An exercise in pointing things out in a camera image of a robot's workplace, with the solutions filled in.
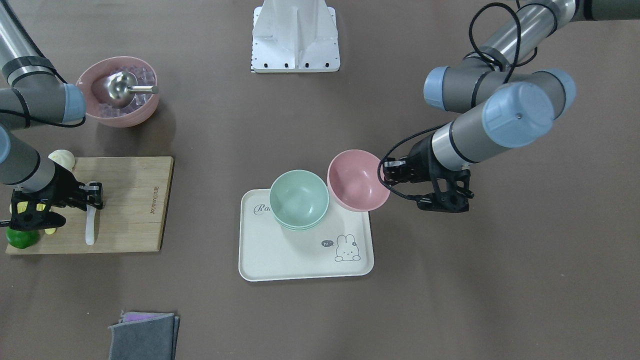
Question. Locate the cream bunny tray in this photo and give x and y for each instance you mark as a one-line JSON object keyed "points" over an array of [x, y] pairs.
{"points": [[341, 245]]}

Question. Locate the bamboo cutting board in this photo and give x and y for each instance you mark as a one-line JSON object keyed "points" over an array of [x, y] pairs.
{"points": [[135, 192]]}

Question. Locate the upper green bowl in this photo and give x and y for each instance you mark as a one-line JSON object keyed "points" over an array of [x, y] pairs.
{"points": [[299, 192]]}

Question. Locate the white ceramic spoon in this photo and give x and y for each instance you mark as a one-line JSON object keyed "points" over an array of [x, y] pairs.
{"points": [[90, 226]]}

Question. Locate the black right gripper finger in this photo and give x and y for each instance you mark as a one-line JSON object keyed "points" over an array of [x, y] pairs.
{"points": [[93, 195]]}

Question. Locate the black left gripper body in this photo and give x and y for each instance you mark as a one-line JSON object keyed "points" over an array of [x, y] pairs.
{"points": [[421, 157]]}

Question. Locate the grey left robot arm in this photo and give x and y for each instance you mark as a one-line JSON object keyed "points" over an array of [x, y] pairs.
{"points": [[497, 109]]}

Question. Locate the green lime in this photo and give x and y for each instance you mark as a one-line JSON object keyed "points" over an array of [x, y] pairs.
{"points": [[21, 239]]}

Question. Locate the lower green bowl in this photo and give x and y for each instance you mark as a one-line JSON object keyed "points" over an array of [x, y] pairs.
{"points": [[299, 221]]}

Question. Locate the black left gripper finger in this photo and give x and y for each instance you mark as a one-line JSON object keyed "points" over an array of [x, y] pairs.
{"points": [[396, 170]]}

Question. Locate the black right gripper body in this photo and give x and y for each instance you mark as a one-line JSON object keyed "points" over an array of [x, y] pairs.
{"points": [[62, 185]]}

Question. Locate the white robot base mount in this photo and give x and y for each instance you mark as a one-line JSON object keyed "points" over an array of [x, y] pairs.
{"points": [[295, 36]]}

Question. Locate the yellow plastic knife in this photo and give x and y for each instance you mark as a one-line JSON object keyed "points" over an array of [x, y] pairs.
{"points": [[50, 230]]}

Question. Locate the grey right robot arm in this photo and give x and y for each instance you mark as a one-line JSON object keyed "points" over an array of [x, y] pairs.
{"points": [[37, 95]]}

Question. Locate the purple cloth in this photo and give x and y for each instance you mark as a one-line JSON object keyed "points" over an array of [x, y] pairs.
{"points": [[133, 316]]}

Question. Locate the grey folded cloth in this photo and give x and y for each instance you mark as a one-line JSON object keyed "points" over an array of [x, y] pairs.
{"points": [[154, 339]]}

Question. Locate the small pink bowl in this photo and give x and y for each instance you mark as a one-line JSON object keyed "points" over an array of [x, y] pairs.
{"points": [[352, 179]]}

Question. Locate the steel ice scoop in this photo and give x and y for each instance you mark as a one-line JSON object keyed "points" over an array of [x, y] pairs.
{"points": [[121, 88]]}

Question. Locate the pink bowl with ice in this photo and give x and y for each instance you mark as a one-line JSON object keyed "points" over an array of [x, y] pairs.
{"points": [[143, 105]]}

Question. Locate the green bowl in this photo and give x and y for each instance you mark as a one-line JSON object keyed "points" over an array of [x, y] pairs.
{"points": [[299, 221], [299, 192]]}

